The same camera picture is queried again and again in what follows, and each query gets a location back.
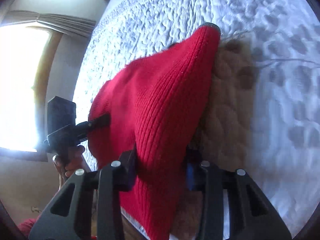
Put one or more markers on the white grey quilted bedspread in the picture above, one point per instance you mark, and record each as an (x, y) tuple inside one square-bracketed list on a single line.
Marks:
[(264, 115)]

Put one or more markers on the person's left hand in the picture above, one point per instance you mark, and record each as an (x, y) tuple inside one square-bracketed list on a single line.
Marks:
[(77, 161)]

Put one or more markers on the grey pleated curtain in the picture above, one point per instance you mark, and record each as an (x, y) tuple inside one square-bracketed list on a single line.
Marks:
[(65, 24)]

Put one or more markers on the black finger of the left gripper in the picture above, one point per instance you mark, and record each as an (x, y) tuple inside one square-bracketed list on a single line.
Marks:
[(99, 122)]

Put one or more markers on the red knitted sweater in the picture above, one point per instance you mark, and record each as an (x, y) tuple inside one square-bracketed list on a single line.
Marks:
[(155, 104)]

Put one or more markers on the right gripper black left finger with purple pad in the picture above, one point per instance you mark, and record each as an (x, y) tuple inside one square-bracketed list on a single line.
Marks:
[(69, 214)]

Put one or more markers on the red sleeved left forearm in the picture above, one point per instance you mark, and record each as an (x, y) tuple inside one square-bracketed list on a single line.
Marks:
[(26, 227)]

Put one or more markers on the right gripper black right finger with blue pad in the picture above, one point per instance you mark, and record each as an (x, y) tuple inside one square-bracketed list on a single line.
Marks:
[(233, 203)]

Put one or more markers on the wooden window frame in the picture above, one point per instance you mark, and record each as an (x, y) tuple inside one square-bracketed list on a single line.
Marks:
[(41, 84)]

